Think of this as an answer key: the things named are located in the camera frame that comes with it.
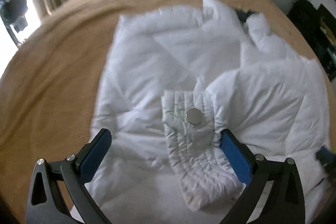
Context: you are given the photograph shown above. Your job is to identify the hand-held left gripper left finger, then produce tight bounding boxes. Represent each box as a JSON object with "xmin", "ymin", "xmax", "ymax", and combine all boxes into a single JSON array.
[{"xmin": 25, "ymin": 128, "xmax": 112, "ymax": 224}]

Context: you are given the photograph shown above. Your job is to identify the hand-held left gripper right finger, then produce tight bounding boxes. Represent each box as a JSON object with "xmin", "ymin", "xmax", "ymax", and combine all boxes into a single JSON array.
[{"xmin": 219, "ymin": 129, "xmax": 306, "ymax": 224}]

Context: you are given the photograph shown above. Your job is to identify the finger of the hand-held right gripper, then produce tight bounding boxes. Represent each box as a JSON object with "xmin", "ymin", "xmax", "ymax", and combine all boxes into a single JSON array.
[{"xmin": 315, "ymin": 145, "xmax": 336, "ymax": 169}]

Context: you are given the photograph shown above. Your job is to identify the white puffer jacket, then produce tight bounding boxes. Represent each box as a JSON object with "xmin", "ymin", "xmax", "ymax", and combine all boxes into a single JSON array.
[{"xmin": 91, "ymin": 0, "xmax": 331, "ymax": 224}]

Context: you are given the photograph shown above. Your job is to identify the dark hanging clothes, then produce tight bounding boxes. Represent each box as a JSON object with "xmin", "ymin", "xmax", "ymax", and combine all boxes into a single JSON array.
[{"xmin": 0, "ymin": 0, "xmax": 29, "ymax": 33}]

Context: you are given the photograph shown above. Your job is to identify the bed with tan quilt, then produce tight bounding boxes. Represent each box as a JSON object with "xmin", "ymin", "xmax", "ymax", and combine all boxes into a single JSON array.
[{"xmin": 0, "ymin": 0, "xmax": 330, "ymax": 217}]

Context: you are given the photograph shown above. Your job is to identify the dark shelf unit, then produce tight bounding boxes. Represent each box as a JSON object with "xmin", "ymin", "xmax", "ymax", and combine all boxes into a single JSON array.
[{"xmin": 315, "ymin": 4, "xmax": 336, "ymax": 77}]

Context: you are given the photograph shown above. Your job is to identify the black hanging coat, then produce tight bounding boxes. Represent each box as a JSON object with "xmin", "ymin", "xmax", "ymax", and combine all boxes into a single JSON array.
[{"xmin": 287, "ymin": 0, "xmax": 323, "ymax": 56}]

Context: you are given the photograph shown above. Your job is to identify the dark cloth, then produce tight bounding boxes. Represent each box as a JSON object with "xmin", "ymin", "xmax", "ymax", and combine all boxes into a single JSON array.
[{"xmin": 235, "ymin": 7, "xmax": 256, "ymax": 22}]

